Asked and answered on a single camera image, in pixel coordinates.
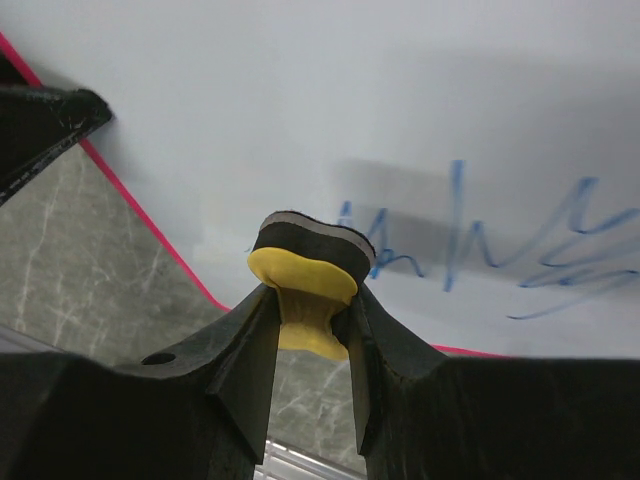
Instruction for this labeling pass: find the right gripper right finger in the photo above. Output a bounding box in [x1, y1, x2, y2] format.
[344, 289, 639, 479]

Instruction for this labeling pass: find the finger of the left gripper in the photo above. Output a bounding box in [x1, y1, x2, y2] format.
[0, 56, 113, 203]

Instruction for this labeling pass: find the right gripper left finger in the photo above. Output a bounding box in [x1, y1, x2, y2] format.
[1, 286, 280, 479]

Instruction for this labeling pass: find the yellow bone shaped eraser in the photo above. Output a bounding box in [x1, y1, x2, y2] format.
[247, 210, 376, 361]

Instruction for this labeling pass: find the pink framed whiteboard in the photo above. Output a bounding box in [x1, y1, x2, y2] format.
[1, 1, 639, 358]

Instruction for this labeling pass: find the aluminium mounting rail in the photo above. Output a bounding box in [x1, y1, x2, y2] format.
[253, 439, 366, 480]

